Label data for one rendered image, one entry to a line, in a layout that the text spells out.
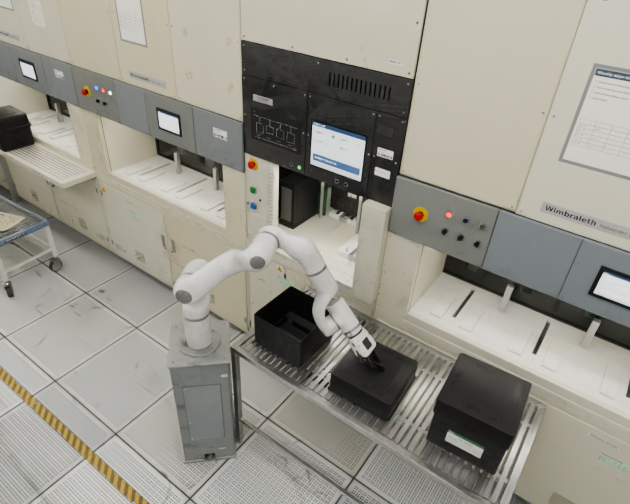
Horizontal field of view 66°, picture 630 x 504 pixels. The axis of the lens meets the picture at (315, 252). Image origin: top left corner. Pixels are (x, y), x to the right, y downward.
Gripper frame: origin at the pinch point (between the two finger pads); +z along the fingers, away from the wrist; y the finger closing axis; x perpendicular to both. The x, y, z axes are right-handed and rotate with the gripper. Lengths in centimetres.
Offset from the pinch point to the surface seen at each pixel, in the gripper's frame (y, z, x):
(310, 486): -18, 51, 74
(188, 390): -41, -30, 73
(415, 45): 40, -98, -69
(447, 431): -12.8, 28.3, -25.6
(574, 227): 37, -13, -85
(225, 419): -30, -4, 82
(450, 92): 40, -77, -71
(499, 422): -10, 29, -46
